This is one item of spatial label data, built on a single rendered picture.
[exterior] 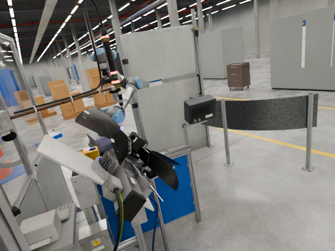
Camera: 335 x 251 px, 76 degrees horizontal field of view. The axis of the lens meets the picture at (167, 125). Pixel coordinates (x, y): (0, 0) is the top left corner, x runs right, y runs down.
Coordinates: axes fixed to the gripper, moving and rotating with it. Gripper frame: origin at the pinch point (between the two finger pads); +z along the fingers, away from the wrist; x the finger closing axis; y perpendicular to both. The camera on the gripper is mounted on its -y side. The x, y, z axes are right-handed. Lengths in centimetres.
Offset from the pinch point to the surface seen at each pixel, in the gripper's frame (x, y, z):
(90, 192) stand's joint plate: 28, -68, 41
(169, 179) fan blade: -12, -81, 41
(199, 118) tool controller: -67, -17, 34
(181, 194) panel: -40, -13, 105
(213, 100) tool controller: -80, -21, 21
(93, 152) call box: 24.1, -18.7, 37.4
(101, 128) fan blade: 14, -55, 11
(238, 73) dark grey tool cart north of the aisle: -468, 444, 74
